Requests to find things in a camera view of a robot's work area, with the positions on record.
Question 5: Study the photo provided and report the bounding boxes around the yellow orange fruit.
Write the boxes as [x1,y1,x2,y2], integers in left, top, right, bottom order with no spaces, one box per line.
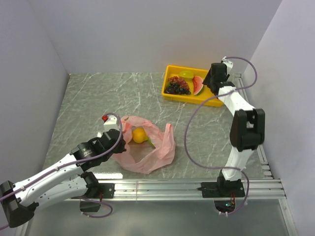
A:
[132,127,149,144]

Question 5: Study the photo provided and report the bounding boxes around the pink plastic bag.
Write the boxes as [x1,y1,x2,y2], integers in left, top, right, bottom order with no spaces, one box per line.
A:
[112,116,176,174]

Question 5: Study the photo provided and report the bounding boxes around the orange green mango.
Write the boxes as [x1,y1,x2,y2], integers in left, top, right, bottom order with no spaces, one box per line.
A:
[147,137,155,148]

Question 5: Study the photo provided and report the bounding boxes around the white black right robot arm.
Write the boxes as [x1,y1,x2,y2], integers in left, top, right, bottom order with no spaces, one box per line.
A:
[203,61,265,196]

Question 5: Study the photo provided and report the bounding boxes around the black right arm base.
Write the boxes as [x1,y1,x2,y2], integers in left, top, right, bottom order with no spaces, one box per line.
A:
[197,178,246,215]

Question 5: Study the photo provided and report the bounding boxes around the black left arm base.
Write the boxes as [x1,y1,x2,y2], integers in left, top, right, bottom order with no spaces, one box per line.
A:
[73,183,115,216]

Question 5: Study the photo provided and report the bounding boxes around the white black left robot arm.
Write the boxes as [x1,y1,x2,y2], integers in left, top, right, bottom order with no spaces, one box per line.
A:
[0,129,126,228]

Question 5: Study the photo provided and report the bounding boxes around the watermelon slice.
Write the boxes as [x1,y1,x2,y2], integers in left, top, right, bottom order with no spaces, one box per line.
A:
[192,76,204,96]

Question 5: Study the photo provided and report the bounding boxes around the yellow plastic tray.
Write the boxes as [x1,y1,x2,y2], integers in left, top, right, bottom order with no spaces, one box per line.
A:
[161,65,214,104]

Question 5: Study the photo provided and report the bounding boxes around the red grape bunch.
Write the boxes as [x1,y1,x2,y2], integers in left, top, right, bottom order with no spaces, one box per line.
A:
[167,76,189,90]

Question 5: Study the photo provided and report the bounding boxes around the dark purple grape bunch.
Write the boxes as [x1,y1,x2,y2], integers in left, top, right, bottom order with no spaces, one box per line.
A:
[164,83,191,95]

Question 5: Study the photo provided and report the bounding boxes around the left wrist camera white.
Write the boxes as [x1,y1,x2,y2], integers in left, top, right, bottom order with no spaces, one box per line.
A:
[102,115,120,132]

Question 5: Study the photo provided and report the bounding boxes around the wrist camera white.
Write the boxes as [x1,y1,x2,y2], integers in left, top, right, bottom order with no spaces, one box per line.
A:
[221,57,233,75]
[102,115,120,132]

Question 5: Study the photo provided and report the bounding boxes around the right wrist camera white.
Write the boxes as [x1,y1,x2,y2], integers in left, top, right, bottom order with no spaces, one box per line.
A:
[221,57,233,75]

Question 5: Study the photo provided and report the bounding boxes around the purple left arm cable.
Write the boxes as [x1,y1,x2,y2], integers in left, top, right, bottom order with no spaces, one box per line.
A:
[0,112,123,228]

